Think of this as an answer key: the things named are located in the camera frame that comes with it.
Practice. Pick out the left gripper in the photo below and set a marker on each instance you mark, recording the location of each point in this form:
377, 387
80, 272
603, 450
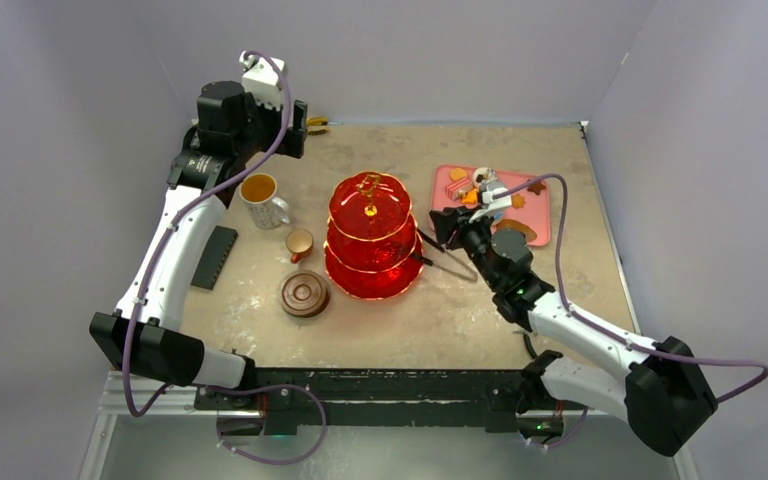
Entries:
292, 145

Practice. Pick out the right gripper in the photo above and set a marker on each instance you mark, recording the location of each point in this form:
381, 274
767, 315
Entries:
446, 225

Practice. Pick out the pink serving tray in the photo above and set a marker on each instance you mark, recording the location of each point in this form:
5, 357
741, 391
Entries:
536, 212

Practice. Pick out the black serving tongs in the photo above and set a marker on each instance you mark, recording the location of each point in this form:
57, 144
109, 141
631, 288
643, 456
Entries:
446, 261

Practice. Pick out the red three-tier cake stand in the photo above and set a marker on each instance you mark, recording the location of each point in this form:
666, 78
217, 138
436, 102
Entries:
372, 247

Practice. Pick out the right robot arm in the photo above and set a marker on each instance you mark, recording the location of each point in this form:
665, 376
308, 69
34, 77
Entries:
656, 387

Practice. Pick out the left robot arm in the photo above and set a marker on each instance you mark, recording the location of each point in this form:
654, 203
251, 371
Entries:
141, 336

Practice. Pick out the white mug with tea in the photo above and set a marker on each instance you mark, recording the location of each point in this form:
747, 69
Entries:
267, 210

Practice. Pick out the orange duck pastry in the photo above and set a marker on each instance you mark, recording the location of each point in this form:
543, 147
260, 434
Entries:
470, 197

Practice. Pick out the pink layered cake slice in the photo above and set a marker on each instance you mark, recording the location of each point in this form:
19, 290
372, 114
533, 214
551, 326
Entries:
456, 190

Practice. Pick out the round orange cookie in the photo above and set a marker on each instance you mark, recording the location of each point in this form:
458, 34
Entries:
459, 175

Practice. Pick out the white chocolate-drizzled donut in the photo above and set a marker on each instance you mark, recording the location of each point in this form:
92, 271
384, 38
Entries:
482, 176

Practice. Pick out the flower-shaped orange cookie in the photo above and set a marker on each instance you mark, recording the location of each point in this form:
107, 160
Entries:
517, 201

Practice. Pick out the brown bread roll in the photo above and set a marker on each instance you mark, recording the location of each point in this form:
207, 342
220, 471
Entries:
529, 234

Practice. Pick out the brown star cookie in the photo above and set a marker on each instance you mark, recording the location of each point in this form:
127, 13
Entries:
537, 187

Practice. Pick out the small copper cup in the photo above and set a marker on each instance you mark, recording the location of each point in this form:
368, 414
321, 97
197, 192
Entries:
299, 243

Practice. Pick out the round brown wooden lid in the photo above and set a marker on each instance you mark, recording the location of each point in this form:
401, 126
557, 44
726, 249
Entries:
304, 294

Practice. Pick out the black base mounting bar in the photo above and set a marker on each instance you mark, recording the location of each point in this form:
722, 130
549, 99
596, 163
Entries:
496, 401

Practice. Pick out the yellow-handled pliers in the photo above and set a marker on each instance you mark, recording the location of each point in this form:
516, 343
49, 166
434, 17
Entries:
317, 126

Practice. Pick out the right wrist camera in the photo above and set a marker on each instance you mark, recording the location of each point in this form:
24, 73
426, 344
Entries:
493, 200

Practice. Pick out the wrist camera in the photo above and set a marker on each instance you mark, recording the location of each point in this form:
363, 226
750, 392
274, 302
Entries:
263, 80
493, 200

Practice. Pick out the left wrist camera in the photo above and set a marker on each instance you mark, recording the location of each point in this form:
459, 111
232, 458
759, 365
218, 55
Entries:
263, 80

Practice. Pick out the black-handled pliers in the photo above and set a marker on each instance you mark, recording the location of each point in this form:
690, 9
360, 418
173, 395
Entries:
528, 345

